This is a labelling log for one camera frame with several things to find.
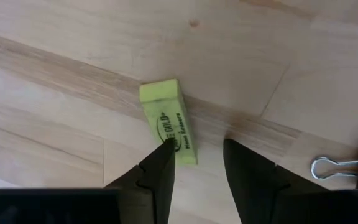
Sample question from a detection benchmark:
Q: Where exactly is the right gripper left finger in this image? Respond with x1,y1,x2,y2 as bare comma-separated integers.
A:
104,138,177,224

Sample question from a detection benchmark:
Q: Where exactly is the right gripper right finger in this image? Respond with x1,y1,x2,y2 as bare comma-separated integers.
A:
223,138,331,224

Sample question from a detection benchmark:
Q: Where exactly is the yellow eraser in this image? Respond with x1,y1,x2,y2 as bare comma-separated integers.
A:
139,78,199,166

